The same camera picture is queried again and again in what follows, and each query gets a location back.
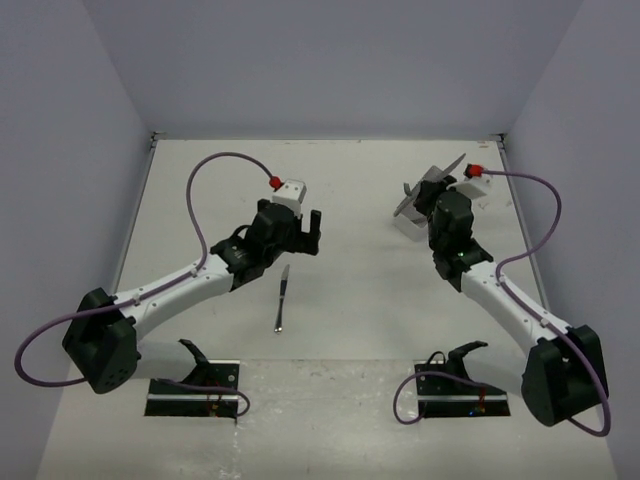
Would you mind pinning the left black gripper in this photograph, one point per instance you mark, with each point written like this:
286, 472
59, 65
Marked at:
305, 242

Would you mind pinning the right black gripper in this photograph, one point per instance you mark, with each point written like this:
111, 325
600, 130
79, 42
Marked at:
428, 192

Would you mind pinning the white three-compartment container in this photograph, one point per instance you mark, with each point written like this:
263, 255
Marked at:
411, 223

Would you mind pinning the long serrated silver knife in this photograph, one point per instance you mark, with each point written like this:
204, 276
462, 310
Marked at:
422, 196

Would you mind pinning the thin silver knife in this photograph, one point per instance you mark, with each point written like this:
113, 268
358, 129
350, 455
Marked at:
278, 325

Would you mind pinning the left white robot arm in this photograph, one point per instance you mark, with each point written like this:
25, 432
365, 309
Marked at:
106, 339

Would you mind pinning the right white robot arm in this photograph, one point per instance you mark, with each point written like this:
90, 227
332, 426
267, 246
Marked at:
564, 377

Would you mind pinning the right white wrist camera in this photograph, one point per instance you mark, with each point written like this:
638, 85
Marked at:
476, 182

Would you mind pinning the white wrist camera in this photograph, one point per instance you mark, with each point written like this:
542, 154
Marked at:
476, 182
291, 194

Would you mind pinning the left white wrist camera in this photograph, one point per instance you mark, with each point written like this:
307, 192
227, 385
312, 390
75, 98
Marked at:
291, 194

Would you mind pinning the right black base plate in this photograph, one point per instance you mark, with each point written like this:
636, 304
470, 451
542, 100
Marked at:
440, 397

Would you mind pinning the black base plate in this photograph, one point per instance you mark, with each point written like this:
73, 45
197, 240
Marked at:
440, 397
213, 394

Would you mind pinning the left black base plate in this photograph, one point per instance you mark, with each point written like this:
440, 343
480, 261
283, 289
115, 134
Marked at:
213, 394

